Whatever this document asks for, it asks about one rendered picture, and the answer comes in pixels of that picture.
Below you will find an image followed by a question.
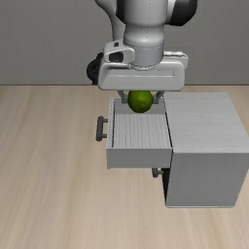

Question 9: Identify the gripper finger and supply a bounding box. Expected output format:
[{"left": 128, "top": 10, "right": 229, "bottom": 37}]
[
  {"left": 152, "top": 89, "right": 166, "bottom": 105},
  {"left": 117, "top": 89, "right": 129, "bottom": 105}
]

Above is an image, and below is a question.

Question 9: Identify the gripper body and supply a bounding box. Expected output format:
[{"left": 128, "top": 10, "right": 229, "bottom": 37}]
[{"left": 97, "top": 39, "right": 190, "bottom": 91}]

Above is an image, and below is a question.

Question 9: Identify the green lime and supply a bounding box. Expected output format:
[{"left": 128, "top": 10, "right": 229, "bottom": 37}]
[{"left": 127, "top": 89, "right": 154, "bottom": 114}]

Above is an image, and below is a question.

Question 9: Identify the open grey cabinet drawer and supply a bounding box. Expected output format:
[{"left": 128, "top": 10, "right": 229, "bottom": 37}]
[{"left": 95, "top": 95, "right": 174, "bottom": 170}]

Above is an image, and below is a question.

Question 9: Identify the grey cabinet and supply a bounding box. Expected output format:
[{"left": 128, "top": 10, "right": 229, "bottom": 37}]
[{"left": 151, "top": 91, "right": 249, "bottom": 209}]

